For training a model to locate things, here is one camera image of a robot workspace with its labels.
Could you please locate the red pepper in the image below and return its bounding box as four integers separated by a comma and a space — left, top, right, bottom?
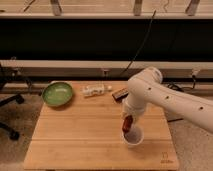
122, 115, 133, 133

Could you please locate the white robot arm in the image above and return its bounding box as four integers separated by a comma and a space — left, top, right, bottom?
122, 67, 213, 133

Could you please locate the white ceramic cup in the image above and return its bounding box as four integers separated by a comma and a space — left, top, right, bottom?
122, 125, 144, 147

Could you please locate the clear plastic bottle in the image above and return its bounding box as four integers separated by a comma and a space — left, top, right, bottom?
82, 84, 112, 97

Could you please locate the dark brown block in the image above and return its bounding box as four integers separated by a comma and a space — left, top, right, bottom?
112, 88, 128, 101

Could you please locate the green bowl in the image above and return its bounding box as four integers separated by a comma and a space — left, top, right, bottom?
42, 82, 73, 107

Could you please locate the wooden board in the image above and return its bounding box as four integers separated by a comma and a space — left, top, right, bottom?
23, 81, 179, 171

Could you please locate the black office chair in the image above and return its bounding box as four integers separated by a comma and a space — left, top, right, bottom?
0, 64, 25, 141

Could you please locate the black cable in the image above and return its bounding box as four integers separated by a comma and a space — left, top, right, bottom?
118, 9, 157, 78

